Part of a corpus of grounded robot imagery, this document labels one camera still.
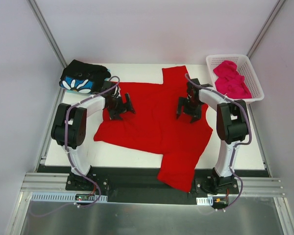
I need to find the white cable duct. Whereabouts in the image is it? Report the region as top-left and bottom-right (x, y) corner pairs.
(31, 192), (108, 203)
(196, 196), (213, 206)

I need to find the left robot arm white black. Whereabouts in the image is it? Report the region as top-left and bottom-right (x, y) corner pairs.
(51, 81), (135, 190)

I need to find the right white cable duct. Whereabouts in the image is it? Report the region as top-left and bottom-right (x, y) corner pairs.
(196, 196), (213, 206)

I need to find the aluminium corner post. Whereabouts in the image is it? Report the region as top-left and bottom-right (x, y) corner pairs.
(246, 0), (287, 59)
(27, 0), (67, 68)

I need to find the folded black flower t shirt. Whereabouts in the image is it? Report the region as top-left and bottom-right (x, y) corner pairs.
(59, 60), (111, 94)

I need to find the left aluminium corner post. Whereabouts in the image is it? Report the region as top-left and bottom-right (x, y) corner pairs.
(27, 0), (67, 68)

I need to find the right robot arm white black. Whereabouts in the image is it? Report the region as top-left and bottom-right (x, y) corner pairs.
(176, 78), (252, 195)

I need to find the right aluminium corner post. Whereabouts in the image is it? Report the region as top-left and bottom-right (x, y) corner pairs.
(246, 0), (287, 59)

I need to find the red t shirt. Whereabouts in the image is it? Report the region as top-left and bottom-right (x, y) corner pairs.
(94, 66), (213, 192)

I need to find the crumpled magenta t shirt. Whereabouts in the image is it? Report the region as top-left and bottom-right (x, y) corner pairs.
(213, 60), (252, 99)

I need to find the aluminium front frame rail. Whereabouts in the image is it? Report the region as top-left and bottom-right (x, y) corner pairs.
(21, 173), (287, 197)

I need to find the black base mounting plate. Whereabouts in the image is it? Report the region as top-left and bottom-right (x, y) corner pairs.
(38, 165), (269, 205)

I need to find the left white cable duct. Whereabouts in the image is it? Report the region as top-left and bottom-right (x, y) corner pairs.
(31, 192), (108, 203)

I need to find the white plastic basket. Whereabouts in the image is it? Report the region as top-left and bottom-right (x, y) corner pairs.
(206, 54), (264, 103)

